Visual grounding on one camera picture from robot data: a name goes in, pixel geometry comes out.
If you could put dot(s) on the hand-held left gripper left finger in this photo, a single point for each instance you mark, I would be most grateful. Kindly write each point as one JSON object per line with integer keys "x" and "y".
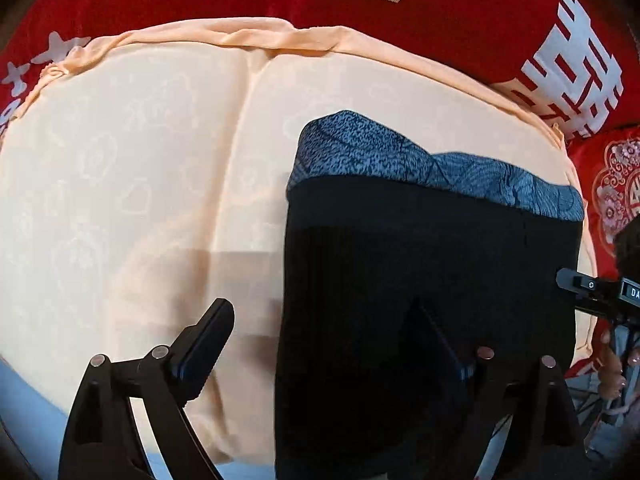
{"x": 200, "y": 357}

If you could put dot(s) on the dark pants with patterned waistband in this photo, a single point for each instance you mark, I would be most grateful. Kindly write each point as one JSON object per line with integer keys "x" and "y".
{"x": 375, "y": 260}

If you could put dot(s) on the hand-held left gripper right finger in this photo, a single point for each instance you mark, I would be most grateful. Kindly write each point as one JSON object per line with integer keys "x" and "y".
{"x": 464, "y": 371}

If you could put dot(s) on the person's right hand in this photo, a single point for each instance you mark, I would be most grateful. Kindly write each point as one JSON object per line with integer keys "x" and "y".
{"x": 614, "y": 365}

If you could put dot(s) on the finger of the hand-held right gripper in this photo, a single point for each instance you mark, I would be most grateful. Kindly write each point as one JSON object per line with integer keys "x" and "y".
{"x": 575, "y": 282}

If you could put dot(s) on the red patterned pillow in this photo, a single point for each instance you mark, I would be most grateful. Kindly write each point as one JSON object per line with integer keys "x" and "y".
{"x": 612, "y": 185}

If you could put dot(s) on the red printed blanket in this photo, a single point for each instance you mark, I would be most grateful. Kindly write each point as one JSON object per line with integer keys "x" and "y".
{"x": 475, "y": 20}

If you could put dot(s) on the peach patterned blanket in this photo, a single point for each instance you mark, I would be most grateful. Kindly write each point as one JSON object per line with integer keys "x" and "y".
{"x": 125, "y": 185}

